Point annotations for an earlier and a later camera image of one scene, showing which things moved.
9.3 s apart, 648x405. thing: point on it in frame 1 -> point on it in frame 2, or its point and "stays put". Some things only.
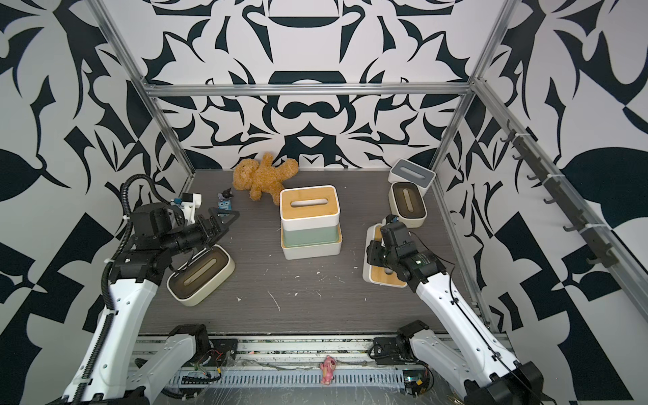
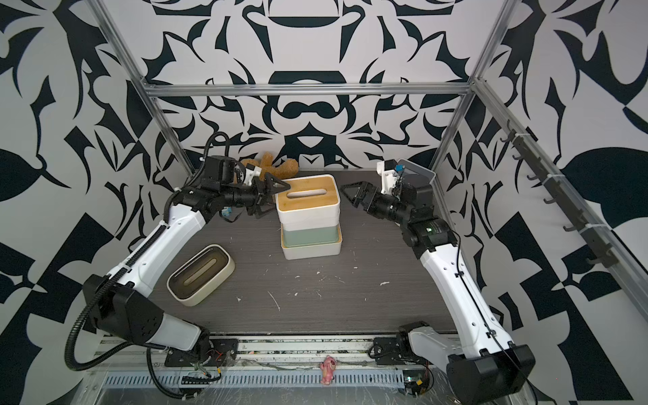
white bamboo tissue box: x=309 y=207 stays put
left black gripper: x=212 y=237 -> x=257 y=207
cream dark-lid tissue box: x=202 y=274 stays put
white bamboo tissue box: x=375 y=273 -> x=310 y=203
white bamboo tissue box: x=311 y=251 stays put
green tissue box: x=310 y=236 stays put
